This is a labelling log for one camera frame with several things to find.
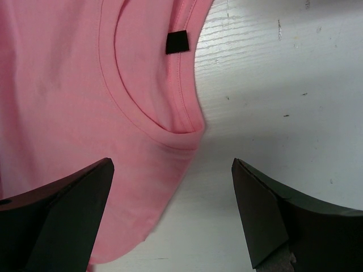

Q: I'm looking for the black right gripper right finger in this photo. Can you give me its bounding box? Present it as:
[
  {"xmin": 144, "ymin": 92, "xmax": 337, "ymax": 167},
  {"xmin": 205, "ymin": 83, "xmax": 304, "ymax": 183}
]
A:
[{"xmin": 231, "ymin": 159, "xmax": 362, "ymax": 271}]

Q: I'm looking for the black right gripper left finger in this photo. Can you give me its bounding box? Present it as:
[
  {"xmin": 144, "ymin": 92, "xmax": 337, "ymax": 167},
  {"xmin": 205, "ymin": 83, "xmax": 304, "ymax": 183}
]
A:
[{"xmin": 1, "ymin": 158, "xmax": 114, "ymax": 272}]

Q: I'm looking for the pink t-shirt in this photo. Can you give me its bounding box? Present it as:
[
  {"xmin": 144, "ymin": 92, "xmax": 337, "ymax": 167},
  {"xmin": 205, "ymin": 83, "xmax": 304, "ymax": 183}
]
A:
[{"xmin": 1, "ymin": 1, "xmax": 212, "ymax": 265}]

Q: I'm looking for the black neck label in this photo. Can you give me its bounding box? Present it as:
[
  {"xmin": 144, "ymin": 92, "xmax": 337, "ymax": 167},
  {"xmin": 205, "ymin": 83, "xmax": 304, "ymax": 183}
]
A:
[{"xmin": 166, "ymin": 30, "xmax": 189, "ymax": 54}]

